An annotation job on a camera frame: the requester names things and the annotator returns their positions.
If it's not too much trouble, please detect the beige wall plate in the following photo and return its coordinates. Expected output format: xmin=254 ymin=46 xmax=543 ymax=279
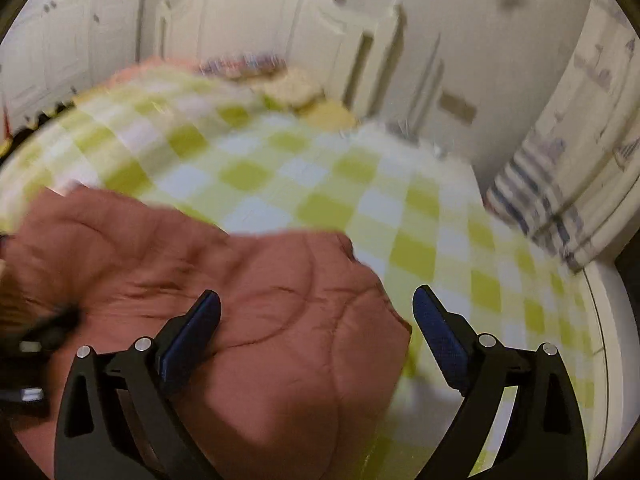
xmin=436 ymin=91 xmax=477 ymax=124

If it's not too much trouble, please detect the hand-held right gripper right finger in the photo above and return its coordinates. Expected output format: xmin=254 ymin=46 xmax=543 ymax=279
xmin=412 ymin=284 xmax=590 ymax=480

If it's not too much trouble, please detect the white wardrobe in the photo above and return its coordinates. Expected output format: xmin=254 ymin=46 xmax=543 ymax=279
xmin=0 ymin=0 xmax=153 ymax=128

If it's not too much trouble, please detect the colourful patterned pillow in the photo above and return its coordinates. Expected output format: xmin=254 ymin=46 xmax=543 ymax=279
xmin=196 ymin=51 xmax=292 ymax=82

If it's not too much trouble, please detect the green checkered blanket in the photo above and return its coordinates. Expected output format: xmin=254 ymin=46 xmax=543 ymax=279
xmin=0 ymin=66 xmax=601 ymax=480

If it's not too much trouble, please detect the white bed headboard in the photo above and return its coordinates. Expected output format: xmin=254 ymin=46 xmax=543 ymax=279
xmin=154 ymin=0 xmax=407 ymax=117

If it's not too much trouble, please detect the cream fuzzy pillow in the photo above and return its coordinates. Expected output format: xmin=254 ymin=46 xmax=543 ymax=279
xmin=249 ymin=66 xmax=327 ymax=109

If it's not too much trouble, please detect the striped printed curtain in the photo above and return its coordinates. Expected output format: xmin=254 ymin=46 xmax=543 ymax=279
xmin=484 ymin=0 xmax=640 ymax=275

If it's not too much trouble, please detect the yellow pillow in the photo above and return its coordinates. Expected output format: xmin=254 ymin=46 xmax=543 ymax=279
xmin=299 ymin=100 xmax=360 ymax=132

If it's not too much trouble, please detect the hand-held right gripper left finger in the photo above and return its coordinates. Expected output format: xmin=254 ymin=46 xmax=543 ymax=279
xmin=54 ymin=289 xmax=223 ymax=480

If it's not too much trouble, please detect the pink pillow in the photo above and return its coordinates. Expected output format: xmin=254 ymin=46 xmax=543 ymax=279
xmin=106 ymin=56 xmax=202 ymax=87

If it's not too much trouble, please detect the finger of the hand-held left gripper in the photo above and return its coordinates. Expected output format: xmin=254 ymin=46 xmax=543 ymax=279
xmin=0 ymin=384 xmax=50 ymax=418
xmin=0 ymin=304 xmax=83 ymax=361

